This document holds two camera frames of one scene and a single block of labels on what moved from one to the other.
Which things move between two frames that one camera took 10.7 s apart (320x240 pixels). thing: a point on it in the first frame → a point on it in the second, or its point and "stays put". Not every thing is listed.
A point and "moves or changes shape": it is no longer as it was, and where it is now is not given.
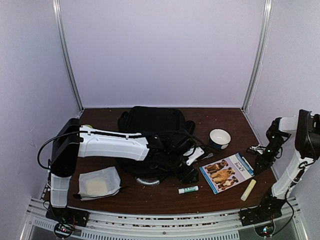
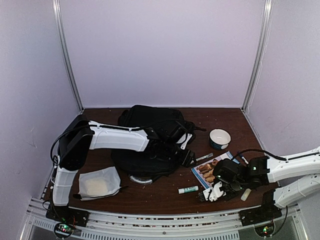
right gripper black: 263,161 → 230,198
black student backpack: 163,128 stays put
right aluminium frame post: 259,53 stays put
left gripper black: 186,177 → 189,155
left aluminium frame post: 58,13 stays put
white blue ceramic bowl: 219,139 stays put
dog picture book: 227,172 moves or changes shape
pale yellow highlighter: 248,190 stays put
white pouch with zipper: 98,183 stays put
